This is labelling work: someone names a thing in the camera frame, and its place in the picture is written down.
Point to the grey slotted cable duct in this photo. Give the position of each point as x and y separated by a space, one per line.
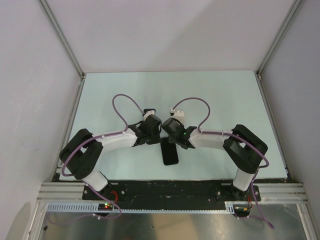
93 208

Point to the right circuit board with wires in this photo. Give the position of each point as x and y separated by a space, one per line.
241 211

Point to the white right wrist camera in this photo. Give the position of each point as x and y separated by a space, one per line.
178 114

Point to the left aluminium frame post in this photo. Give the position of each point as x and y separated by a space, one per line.
61 36

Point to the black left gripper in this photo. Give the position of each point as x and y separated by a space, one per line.
156 140

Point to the aluminium frame post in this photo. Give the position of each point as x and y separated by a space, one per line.
61 36
280 34

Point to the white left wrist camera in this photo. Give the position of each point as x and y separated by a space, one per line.
148 113

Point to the aluminium front frame rail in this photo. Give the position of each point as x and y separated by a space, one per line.
269 192

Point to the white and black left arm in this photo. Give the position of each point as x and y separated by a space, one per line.
81 154

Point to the left circuit board with leds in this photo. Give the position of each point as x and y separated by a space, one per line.
105 206

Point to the pink-edged black phone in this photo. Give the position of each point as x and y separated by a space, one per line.
169 152

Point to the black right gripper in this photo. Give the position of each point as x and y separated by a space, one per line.
170 140

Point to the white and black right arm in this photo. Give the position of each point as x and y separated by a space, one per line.
245 149

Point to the right aluminium frame post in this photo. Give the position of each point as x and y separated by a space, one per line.
280 34

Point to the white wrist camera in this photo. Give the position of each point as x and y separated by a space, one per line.
178 114
148 113

